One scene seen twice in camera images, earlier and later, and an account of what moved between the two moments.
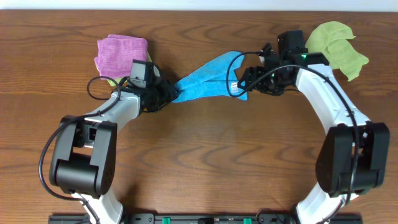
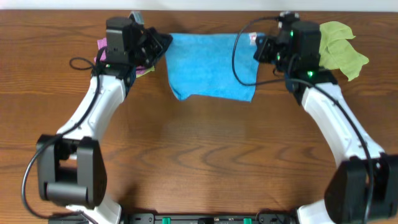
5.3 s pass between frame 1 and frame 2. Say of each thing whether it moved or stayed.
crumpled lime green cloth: stayed
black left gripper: moved
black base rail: stayed
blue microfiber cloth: moved
